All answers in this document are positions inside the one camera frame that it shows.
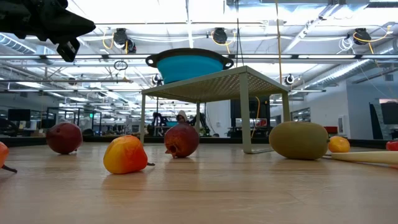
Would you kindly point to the small red tomato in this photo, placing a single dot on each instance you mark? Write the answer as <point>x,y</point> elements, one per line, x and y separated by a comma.
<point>392,145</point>

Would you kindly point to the black aluminium frame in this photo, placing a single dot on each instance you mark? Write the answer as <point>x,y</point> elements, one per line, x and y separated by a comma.
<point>28,141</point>

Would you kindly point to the brown kiwi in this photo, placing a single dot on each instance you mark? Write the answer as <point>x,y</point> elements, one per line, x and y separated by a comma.
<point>298,140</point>

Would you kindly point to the silver ventilation duct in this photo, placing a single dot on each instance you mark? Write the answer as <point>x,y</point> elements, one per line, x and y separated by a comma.
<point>18,46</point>
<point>323,79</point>

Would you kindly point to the blue grey collapsible colander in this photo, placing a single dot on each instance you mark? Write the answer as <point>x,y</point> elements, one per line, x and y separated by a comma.
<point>189,67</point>

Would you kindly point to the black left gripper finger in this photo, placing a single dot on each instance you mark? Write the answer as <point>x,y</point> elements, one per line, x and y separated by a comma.
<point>68,49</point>
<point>68,25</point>

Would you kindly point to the small round orange fruit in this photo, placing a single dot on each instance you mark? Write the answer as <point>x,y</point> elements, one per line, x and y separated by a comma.
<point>339,144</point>

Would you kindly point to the black monitor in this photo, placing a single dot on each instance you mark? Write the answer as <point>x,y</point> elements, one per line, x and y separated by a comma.
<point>19,115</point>

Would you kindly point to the pale green perforated metal rack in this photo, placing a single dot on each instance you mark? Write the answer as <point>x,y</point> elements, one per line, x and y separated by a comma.
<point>217,90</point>

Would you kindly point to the person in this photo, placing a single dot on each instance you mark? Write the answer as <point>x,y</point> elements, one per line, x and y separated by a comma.
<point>181,116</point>

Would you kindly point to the red box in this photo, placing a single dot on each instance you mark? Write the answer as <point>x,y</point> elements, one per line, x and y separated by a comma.
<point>330,129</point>

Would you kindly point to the background black robot arm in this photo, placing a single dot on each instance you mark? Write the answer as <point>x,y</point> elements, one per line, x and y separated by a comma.
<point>202,121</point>
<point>157,119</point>

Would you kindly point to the dark red pomegranate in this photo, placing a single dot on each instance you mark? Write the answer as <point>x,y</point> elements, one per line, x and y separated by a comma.
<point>181,140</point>
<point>64,137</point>

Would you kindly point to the black cabinet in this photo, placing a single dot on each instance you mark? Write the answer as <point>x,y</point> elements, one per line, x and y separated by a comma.
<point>264,105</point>

